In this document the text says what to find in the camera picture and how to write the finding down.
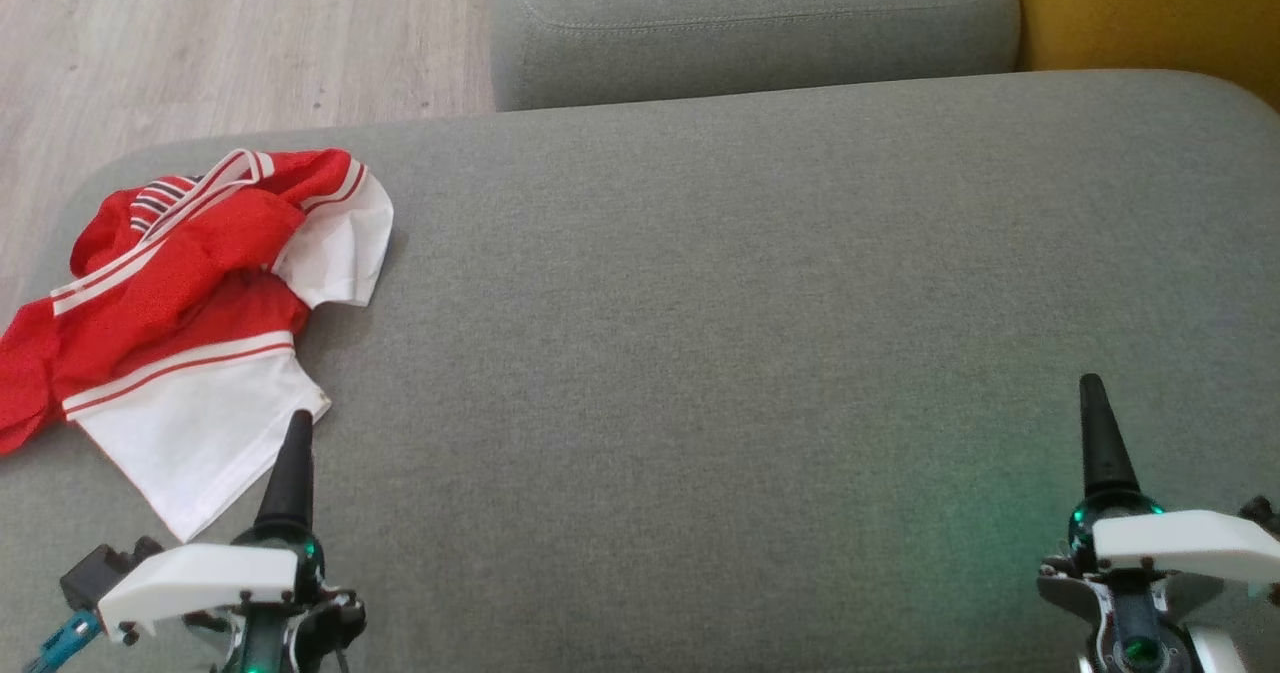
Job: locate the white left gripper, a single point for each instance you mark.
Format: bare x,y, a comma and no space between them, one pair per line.
200,578

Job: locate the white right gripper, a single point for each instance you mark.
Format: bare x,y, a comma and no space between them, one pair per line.
1180,543

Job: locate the red white basketball jersey shirt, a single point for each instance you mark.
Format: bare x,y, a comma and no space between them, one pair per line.
190,283

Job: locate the grey fabric sofa seat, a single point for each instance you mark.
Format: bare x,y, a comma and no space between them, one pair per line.
700,353

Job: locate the mustard yellow upholstered panel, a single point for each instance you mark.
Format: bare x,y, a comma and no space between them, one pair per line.
1150,13

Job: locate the grey fabric sofa cushion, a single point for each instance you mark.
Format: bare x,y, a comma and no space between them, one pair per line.
750,23

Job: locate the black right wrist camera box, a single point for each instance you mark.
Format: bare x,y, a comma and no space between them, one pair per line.
1262,515

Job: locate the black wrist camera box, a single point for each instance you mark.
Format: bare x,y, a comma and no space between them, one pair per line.
1262,515
100,573

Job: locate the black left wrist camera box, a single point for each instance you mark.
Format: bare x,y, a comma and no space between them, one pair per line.
100,573

